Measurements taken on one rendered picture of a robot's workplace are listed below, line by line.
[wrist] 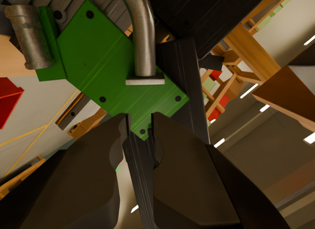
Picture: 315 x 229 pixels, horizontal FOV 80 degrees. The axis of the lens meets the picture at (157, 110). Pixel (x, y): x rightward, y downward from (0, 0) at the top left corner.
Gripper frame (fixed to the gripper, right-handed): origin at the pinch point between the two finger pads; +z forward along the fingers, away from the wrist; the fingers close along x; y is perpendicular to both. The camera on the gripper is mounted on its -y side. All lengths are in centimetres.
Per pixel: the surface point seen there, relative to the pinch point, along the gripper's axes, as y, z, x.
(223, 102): 149, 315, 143
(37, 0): -7.7, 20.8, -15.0
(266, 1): -9, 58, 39
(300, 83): 13, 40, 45
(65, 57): -0.2, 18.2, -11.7
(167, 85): 4.3, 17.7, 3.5
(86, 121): 303, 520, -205
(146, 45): -2.3, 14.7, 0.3
